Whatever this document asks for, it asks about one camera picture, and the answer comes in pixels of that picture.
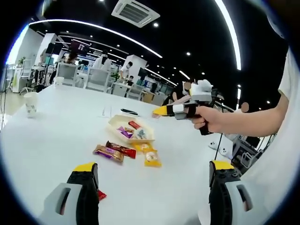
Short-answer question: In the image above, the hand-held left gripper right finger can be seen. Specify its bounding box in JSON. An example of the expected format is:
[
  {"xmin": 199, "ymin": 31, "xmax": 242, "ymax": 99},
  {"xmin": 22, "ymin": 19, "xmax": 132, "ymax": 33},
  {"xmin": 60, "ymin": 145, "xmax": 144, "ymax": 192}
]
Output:
[{"xmin": 208, "ymin": 159, "xmax": 264, "ymax": 225}]

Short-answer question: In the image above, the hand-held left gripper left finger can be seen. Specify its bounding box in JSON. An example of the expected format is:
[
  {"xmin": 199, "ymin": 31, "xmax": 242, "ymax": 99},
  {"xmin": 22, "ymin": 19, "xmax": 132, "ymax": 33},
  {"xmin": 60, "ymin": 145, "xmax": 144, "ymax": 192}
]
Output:
[{"xmin": 38, "ymin": 161, "xmax": 100, "ymax": 225}]

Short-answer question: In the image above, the brown purple-label food bar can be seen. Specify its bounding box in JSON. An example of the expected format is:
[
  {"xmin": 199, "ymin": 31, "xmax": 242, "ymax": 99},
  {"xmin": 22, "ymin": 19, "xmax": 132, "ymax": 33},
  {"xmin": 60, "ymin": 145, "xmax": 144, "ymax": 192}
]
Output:
[{"xmin": 93, "ymin": 144, "xmax": 124, "ymax": 165}]

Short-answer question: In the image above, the yellow bun food packet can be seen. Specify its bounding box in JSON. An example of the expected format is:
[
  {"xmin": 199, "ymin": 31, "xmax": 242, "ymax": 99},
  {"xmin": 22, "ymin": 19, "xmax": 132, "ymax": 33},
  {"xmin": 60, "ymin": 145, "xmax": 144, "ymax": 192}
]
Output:
[
  {"xmin": 133, "ymin": 142, "xmax": 153, "ymax": 153},
  {"xmin": 143, "ymin": 151, "xmax": 162, "ymax": 168}
]

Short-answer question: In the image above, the purple brown food packet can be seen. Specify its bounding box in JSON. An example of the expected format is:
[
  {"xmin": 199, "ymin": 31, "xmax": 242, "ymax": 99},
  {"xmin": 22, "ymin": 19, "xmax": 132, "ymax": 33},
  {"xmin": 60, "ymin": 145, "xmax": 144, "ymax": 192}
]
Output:
[{"xmin": 116, "ymin": 126, "xmax": 133, "ymax": 139}]

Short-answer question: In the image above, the dark red food bar packet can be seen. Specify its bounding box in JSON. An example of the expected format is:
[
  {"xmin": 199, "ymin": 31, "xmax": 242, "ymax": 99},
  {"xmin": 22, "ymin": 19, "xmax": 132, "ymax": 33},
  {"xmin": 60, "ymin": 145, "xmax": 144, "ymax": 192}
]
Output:
[{"xmin": 105, "ymin": 140, "xmax": 137, "ymax": 159}]

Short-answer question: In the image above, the cream hexagonal container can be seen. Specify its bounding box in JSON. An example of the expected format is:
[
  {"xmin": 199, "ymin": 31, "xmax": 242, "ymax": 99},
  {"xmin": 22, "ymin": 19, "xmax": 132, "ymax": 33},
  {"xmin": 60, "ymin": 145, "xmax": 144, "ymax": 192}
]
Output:
[{"xmin": 107, "ymin": 114, "xmax": 156, "ymax": 144}]

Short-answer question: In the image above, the person's right hand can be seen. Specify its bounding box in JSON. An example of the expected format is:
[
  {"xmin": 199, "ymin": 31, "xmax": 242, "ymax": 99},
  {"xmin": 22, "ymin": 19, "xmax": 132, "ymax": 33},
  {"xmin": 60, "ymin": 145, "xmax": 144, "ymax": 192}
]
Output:
[{"xmin": 193, "ymin": 105, "xmax": 232, "ymax": 135}]

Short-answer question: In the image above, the white game controller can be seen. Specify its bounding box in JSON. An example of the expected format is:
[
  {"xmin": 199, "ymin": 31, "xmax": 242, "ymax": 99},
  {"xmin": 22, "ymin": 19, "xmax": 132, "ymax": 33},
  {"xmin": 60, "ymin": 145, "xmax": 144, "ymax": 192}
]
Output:
[{"xmin": 208, "ymin": 140, "xmax": 233, "ymax": 157}]

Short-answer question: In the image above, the white mesh office chair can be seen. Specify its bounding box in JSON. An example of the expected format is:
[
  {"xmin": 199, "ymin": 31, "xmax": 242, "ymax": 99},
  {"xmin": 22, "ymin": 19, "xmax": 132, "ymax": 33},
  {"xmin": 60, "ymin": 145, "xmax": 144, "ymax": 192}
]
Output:
[
  {"xmin": 127, "ymin": 83, "xmax": 145, "ymax": 100},
  {"xmin": 20, "ymin": 60, "xmax": 33, "ymax": 94},
  {"xmin": 85, "ymin": 67, "xmax": 112, "ymax": 92},
  {"xmin": 56, "ymin": 62, "xmax": 79, "ymax": 86}
]

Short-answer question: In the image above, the long ceiling light strip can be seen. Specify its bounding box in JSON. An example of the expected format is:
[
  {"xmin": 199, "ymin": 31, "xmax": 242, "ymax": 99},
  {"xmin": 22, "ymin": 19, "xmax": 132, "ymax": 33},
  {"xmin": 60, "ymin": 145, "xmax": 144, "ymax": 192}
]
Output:
[
  {"xmin": 214, "ymin": 0, "xmax": 242, "ymax": 71},
  {"xmin": 28, "ymin": 19, "xmax": 164, "ymax": 59}
]

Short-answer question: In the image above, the person's white shirt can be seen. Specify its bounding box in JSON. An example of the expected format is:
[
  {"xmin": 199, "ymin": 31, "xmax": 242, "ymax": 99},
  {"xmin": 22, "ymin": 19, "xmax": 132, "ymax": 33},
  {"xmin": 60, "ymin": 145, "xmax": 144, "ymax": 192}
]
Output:
[{"xmin": 196, "ymin": 46, "xmax": 300, "ymax": 225}]

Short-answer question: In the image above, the printed white paper cup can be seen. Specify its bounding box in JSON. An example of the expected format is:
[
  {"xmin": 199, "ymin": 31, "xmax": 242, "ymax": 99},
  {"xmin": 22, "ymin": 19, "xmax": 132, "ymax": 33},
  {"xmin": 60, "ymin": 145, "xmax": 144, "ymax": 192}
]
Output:
[{"xmin": 23, "ymin": 91, "xmax": 38, "ymax": 119}]

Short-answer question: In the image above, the grey chest-worn device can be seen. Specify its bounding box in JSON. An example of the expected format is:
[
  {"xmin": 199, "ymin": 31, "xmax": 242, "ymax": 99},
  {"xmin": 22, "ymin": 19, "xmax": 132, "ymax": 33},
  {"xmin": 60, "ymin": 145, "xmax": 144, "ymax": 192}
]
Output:
[{"xmin": 264, "ymin": 9, "xmax": 285, "ymax": 39}]

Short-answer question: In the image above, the ceiling air conditioner vent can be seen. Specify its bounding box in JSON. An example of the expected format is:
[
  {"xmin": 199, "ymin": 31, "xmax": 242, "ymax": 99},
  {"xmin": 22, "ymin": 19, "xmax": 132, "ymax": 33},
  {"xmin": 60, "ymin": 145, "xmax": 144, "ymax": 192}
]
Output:
[{"xmin": 111, "ymin": 0, "xmax": 161, "ymax": 28}]

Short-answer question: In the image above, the hanging dark display screen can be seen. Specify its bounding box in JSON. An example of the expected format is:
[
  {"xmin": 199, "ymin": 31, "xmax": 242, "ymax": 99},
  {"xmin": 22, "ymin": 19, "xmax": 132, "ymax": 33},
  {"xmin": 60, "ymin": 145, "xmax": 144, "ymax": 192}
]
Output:
[{"xmin": 70, "ymin": 39, "xmax": 91, "ymax": 53}]

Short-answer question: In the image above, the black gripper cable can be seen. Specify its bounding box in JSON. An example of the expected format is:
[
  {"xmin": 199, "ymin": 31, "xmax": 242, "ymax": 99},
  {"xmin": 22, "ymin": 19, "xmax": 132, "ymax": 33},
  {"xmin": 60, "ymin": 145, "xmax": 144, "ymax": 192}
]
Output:
[{"xmin": 212, "ymin": 132, "xmax": 223, "ymax": 162}]

